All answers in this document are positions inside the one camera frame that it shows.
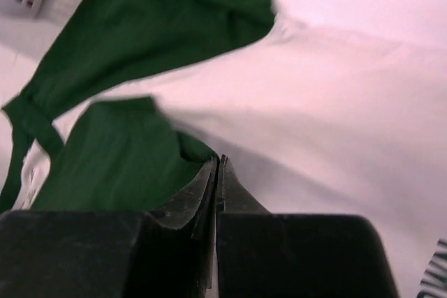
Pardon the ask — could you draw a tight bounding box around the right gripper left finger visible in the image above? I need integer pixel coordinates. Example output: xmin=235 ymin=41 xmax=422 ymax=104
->
xmin=1 ymin=159 xmax=219 ymax=297

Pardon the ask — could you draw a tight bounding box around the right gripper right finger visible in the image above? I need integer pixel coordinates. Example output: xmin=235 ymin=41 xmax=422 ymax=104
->
xmin=216 ymin=156 xmax=398 ymax=298

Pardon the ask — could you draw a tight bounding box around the white and green t shirt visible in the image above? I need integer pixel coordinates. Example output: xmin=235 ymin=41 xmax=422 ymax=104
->
xmin=1 ymin=0 xmax=446 ymax=297

